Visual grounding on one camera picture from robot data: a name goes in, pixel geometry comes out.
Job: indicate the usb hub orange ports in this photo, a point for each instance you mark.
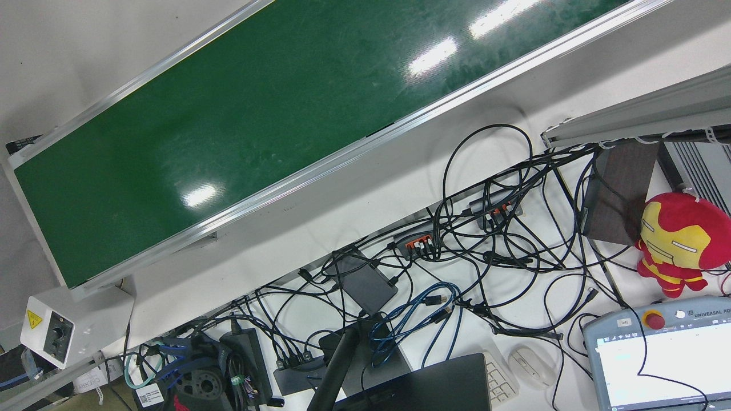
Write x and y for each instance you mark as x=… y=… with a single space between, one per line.
x=417 y=240
x=495 y=210

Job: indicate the black rectangular box device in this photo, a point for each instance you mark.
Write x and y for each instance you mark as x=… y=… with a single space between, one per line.
x=362 y=282

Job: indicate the black monitor stand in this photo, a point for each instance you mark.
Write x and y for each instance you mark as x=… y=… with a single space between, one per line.
x=337 y=365

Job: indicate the green conveyor belt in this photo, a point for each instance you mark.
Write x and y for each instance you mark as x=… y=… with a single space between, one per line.
x=228 y=114

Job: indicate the black usb hub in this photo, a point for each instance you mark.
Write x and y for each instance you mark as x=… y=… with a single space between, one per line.
x=297 y=377

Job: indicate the black laptop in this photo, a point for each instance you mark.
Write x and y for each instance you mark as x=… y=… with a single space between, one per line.
x=422 y=388

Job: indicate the black power brick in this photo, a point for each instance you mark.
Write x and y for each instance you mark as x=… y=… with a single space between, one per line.
x=246 y=359

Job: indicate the white keyboard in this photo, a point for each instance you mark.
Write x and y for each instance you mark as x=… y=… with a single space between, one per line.
x=501 y=382

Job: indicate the white computer mouse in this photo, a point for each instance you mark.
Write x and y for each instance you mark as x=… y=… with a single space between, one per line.
x=531 y=368

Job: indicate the black round device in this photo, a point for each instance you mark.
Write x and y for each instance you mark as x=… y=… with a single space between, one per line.
x=200 y=391

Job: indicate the dark brown box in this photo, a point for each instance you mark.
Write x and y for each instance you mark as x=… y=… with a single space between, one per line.
x=619 y=194

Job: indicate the white qr label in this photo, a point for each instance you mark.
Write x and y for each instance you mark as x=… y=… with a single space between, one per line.
x=149 y=395

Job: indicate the aluminium profile bar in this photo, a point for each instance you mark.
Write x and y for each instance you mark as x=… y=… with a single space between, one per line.
x=639 y=111

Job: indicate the white conveyor control box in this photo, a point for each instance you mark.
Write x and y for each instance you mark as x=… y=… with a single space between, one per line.
x=74 y=319

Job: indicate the red yellow plush toy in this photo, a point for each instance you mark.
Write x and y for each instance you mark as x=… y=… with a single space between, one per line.
x=679 y=240

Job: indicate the grey teach pendant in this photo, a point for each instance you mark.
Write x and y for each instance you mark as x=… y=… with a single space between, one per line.
x=662 y=359

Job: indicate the grey ribbed metal case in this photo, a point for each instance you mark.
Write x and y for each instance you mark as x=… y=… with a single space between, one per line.
x=699 y=171

